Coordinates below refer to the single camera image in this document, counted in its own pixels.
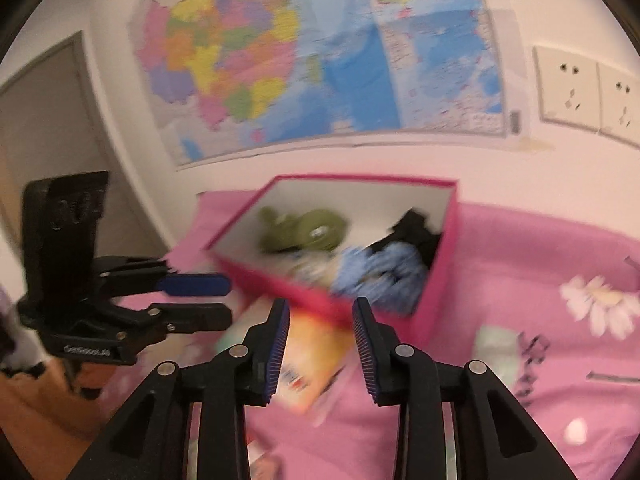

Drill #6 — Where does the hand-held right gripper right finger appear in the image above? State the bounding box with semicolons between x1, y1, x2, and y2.
351;297;576;480

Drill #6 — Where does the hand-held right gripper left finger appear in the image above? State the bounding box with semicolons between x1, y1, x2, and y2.
65;297;292;480

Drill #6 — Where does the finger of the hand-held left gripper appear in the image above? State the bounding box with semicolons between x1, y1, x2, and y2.
95;256;232;298
115;302;233;346

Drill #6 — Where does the pastel tissue pack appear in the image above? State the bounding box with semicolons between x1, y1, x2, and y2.
215;295;356;416

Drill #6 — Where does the pink cardboard box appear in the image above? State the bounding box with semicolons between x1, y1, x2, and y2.
207;174;461;348

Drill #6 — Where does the blue scrunchie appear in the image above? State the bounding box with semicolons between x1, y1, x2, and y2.
330;242;433;316

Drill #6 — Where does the black cloth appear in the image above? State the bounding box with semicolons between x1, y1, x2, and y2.
367;208;445;268

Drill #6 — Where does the green plush frog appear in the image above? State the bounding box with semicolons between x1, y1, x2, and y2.
256;206;351;256

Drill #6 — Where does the grey door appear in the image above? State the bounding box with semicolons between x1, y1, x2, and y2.
0;30;173;281

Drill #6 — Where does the pink printed bed sheet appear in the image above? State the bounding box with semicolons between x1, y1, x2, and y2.
100;190;640;480

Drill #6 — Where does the colourful wall map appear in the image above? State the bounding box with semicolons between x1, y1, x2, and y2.
129;0;523;171

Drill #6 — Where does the white wall socket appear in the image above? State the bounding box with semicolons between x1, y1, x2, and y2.
532;45;603;133
597;62;640;148

